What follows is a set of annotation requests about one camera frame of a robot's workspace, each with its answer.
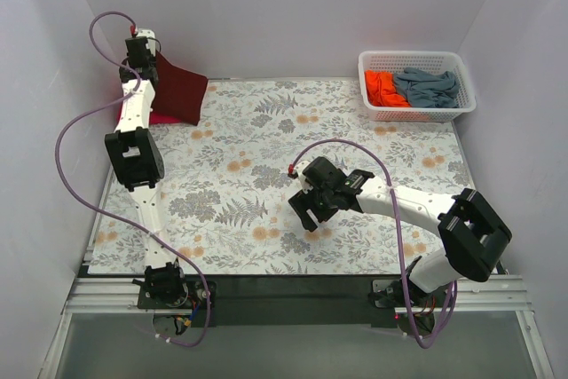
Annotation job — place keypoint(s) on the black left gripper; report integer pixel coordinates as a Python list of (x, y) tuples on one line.
[(138, 46)]

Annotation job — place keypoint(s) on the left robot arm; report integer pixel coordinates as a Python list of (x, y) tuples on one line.
[(136, 160)]

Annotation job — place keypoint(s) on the orange t-shirt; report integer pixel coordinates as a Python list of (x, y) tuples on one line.
[(381, 91)]

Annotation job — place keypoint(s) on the white plastic basket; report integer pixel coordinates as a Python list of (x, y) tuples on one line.
[(434, 62)]

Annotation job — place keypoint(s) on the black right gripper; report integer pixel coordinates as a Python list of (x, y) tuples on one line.
[(306, 209)]

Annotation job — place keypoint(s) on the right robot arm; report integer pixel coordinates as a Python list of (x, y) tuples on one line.
[(473, 235)]

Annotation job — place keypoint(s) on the dark red t-shirt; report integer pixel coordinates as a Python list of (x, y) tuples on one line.
[(179, 92)]

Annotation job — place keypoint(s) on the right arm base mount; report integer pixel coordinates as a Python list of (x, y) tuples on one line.
[(389, 294)]

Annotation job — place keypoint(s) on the folded pink t-shirt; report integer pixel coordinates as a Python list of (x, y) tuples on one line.
[(162, 118)]

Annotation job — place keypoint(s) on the aluminium front frame rail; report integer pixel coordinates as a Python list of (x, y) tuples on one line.
[(258, 300)]

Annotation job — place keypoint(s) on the grey t-shirt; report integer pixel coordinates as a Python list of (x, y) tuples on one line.
[(425, 90)]

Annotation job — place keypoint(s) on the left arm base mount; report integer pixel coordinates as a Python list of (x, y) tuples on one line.
[(168, 288)]

